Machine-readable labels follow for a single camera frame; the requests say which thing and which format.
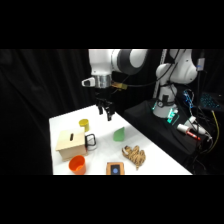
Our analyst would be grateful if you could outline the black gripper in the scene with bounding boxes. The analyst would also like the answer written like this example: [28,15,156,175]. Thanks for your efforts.
[95,87,116,122]

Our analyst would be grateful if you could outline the yellow cup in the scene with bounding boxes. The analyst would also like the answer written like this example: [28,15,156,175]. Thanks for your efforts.
[78,118,91,133]

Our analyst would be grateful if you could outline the small white cable box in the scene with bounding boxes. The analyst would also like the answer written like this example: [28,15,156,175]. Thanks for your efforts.
[196,57,205,72]

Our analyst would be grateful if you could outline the green plastic wedge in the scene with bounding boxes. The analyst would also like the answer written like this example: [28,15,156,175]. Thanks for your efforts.
[112,126,127,143]

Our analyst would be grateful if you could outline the orange cup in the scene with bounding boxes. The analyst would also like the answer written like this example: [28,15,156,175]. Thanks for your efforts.
[68,154,87,175]

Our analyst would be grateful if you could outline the blue cable bundle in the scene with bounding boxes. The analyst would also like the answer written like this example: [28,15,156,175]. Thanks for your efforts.
[182,89,196,108]

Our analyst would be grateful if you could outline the light wooden box with slot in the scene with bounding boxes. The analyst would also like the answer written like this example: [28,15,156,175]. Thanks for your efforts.
[55,129,89,162]

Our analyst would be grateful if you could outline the white cylinder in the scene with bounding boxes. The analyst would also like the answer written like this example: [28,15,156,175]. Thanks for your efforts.
[176,123,192,135]

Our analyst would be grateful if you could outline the black curtain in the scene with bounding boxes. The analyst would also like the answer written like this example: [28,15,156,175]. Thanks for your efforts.
[0,49,224,176]

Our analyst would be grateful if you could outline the teal lit keyboard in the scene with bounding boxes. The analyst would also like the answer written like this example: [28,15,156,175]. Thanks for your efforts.
[199,92,221,111]

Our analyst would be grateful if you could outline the red marker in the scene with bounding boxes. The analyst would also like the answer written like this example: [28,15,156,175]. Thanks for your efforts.
[186,130,202,141]

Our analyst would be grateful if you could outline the green lit control box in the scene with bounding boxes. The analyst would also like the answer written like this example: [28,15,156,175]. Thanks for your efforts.
[166,107,181,126]

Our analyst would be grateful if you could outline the wooden block with blue circle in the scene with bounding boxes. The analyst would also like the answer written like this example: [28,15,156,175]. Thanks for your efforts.
[105,161,126,176]

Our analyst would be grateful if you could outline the yellow cable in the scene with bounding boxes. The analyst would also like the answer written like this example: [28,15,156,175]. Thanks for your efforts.
[207,109,221,154]

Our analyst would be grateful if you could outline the black robot stand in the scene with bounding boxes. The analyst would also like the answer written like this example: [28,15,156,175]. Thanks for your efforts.
[123,98,203,158]

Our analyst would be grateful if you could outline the brown plush toy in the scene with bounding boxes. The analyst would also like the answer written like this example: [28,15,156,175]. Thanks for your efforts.
[121,144,147,167]

